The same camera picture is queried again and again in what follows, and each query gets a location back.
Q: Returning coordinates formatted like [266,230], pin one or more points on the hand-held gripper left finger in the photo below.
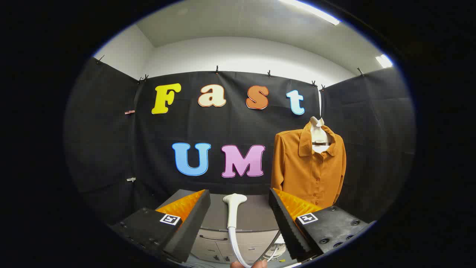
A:
[189,223]

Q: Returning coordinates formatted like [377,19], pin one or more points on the long ceiling light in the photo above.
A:
[316,13]

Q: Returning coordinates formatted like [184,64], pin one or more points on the white garment form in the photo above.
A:
[319,136]

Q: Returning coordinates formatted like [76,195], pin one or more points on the grey drawer cabinet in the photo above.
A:
[256,216]

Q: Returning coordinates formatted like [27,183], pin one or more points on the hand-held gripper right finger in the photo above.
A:
[288,227]

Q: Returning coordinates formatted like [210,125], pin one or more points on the orange button shirt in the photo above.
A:
[297,171]

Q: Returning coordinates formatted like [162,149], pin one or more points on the short ceiling light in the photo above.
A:
[384,61]

